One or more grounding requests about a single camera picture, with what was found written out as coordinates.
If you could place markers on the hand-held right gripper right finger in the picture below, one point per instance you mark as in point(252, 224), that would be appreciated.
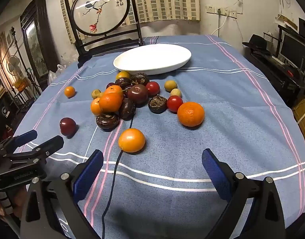
point(216, 174)

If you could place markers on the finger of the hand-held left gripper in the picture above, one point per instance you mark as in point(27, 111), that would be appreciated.
point(51, 144)
point(26, 135)

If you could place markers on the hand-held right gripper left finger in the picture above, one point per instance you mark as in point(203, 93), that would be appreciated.
point(89, 174)

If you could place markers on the small dark red plum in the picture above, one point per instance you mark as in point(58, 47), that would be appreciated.
point(68, 126)

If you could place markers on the small smooth orange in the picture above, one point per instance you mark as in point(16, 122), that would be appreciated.
point(69, 91)

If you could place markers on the dark brown water chestnut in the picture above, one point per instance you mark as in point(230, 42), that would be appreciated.
point(140, 78)
point(107, 121)
point(127, 109)
point(157, 103)
point(122, 82)

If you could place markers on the large orange mandarin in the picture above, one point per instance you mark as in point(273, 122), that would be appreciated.
point(191, 114)

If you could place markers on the small yellow-green fruit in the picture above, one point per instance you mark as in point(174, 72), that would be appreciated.
point(95, 93)

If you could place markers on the red tomato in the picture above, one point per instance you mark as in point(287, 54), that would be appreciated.
point(175, 103)
point(153, 88)

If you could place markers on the dark red cherry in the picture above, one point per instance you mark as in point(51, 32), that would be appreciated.
point(109, 84)

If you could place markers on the small yellow fruit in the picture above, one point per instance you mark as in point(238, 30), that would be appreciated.
point(170, 85)
point(176, 92)

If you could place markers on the large dark red plum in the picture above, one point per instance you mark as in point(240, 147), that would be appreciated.
point(138, 94)

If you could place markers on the yellowish smooth orange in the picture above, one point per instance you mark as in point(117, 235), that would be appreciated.
point(123, 74)

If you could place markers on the white oval plate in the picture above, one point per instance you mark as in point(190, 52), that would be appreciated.
point(152, 57)

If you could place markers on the person's left hand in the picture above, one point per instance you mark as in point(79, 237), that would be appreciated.
point(19, 200)

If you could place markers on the orange box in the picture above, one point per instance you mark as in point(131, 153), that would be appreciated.
point(20, 86)

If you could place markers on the blue striped tablecloth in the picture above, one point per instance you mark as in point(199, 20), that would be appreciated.
point(167, 142)

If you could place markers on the white plastic bag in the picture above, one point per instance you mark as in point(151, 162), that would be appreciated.
point(55, 73)

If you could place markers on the standing fan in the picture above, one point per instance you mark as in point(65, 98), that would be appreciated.
point(13, 66)

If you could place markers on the dark framed mirror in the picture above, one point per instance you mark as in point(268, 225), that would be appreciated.
point(35, 39)

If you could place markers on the black light stand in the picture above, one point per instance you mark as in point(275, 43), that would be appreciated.
point(12, 31)

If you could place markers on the dark wooden desk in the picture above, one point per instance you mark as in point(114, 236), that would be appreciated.
point(274, 77)

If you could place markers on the black hat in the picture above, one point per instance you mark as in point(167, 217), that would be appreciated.
point(257, 43)

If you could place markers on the round embroidered table screen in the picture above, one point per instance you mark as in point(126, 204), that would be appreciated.
point(100, 7)

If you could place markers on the computer monitor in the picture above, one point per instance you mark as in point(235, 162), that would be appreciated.
point(291, 49)

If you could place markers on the checked beige curtain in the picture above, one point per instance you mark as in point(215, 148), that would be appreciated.
point(162, 0)

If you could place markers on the white double wall socket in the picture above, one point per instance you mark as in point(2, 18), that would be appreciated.
point(226, 12)

